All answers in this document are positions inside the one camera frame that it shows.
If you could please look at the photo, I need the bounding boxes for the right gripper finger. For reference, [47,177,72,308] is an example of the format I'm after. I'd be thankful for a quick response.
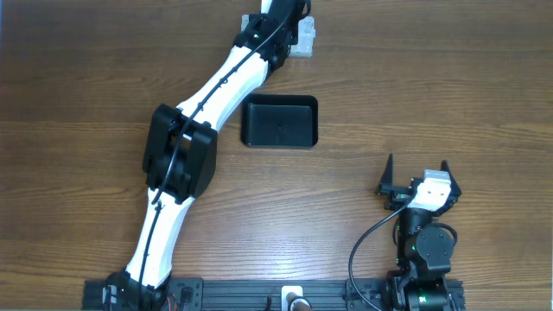
[378,153,396,187]
[439,159,463,202]

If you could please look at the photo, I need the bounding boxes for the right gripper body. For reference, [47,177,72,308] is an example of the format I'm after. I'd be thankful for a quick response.
[375,177,461,217]

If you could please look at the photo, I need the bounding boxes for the black tray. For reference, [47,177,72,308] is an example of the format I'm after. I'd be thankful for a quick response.
[240,93,320,150]

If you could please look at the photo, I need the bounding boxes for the white test tube rack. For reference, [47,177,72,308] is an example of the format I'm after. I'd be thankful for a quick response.
[240,14,317,59]

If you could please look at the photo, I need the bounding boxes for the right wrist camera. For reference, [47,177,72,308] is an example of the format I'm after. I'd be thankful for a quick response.
[408,169,453,213]

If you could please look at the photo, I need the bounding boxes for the mounting rail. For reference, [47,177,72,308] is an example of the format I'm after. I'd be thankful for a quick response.
[81,277,466,311]

